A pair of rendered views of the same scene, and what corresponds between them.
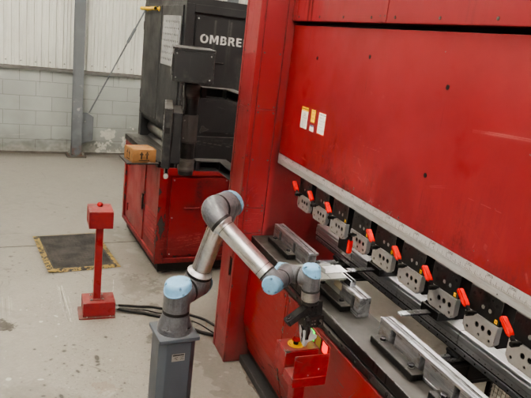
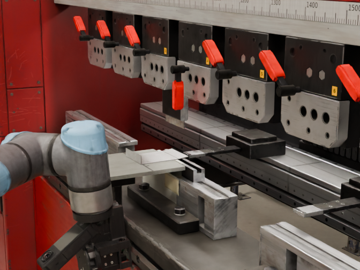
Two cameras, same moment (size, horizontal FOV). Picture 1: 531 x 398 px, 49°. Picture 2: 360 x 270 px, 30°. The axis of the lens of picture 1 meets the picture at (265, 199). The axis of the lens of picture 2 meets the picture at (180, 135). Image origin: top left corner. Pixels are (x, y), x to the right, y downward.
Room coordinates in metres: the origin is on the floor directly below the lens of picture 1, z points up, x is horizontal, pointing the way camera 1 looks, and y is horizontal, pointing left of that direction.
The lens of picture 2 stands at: (1.05, -0.30, 1.44)
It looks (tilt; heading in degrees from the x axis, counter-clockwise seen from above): 14 degrees down; 356
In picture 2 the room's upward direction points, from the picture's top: straight up
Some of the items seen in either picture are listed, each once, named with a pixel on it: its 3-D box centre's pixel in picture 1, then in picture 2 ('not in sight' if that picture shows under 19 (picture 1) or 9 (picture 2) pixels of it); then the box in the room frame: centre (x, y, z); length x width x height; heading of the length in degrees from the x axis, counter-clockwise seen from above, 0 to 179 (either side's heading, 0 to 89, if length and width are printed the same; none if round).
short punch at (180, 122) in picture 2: (344, 245); (174, 105); (2.65, -0.41, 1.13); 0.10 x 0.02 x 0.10; 23
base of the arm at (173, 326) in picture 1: (175, 319); not in sight; (2.29, 0.33, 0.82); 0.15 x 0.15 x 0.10
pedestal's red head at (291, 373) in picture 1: (301, 355); not in sight; (2.24, -0.23, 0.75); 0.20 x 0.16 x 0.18; 23
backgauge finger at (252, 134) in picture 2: (370, 268); (231, 145); (2.71, -0.56, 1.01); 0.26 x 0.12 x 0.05; 113
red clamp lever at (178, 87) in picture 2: (351, 242); (180, 87); (2.48, -0.41, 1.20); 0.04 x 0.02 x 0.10; 113
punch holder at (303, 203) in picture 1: (310, 195); (109, 37); (3.04, -0.24, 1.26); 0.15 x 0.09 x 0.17; 23
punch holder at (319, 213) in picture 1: (327, 206); (136, 43); (2.86, -0.32, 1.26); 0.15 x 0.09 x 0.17; 23
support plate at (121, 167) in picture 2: (313, 272); (119, 165); (2.59, -0.27, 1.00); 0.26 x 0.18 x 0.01; 113
